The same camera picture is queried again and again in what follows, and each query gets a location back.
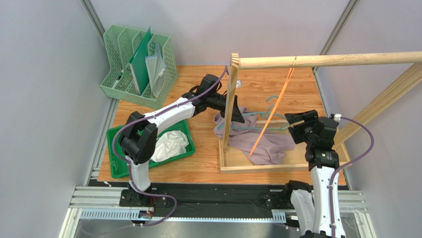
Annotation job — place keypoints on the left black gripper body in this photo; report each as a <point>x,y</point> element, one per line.
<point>219,102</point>

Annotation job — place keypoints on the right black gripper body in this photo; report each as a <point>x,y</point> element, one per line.
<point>299,122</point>

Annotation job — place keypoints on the teal hanger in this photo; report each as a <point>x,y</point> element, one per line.
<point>264,115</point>

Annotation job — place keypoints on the mauve tank top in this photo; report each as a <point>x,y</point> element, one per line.
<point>272,147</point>

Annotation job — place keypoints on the orange velvet hanger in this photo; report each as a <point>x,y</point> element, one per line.
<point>279,98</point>

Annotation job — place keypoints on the white tank top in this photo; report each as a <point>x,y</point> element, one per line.
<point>170,144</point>

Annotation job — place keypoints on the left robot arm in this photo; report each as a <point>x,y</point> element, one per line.
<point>137,138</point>

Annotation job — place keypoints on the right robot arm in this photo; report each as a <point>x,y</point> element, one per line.
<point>316,205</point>

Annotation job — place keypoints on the wooden clothes rack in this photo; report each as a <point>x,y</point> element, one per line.
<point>233,160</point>

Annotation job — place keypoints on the grey mesh pouch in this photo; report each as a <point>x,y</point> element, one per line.
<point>155,67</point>

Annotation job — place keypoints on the dark green folder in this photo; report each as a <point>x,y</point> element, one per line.
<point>138,65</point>

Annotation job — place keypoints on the light green file organizer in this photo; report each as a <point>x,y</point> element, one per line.
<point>128,80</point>

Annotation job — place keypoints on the green plastic tray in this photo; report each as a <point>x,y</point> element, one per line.
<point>119,168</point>

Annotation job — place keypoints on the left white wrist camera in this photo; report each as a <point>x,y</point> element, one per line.
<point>239,83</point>

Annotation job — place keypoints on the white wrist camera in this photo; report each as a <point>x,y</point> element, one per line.
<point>336,117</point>
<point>239,83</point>

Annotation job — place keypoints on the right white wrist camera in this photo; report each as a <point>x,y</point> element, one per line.
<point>336,117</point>

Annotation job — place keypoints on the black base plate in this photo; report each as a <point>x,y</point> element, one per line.
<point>192,200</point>

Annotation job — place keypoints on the aluminium frame rail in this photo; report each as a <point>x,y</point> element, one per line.
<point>94,211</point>

